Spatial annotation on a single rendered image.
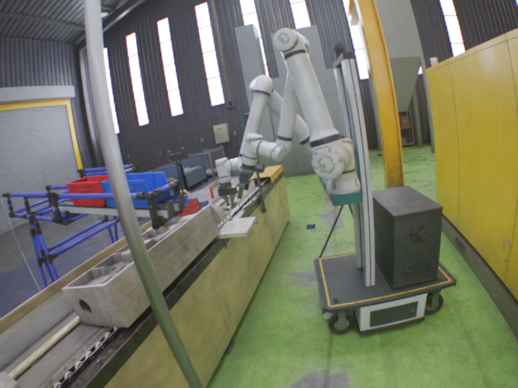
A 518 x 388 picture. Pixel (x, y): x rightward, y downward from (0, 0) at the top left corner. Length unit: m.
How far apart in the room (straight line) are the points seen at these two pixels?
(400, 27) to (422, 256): 7.80
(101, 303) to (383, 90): 4.65
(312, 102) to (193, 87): 10.99
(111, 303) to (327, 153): 1.09
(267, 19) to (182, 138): 6.13
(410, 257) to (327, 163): 0.86
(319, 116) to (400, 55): 7.59
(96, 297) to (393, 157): 4.60
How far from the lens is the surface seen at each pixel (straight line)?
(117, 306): 1.14
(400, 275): 1.86
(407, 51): 8.86
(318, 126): 1.29
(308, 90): 1.30
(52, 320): 1.64
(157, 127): 13.11
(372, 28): 5.06
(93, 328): 1.39
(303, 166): 7.24
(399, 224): 1.69
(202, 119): 11.89
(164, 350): 1.38
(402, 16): 9.16
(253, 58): 7.46
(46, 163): 13.01
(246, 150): 1.49
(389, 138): 4.89
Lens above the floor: 1.44
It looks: 14 degrees down
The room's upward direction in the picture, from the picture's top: 10 degrees counter-clockwise
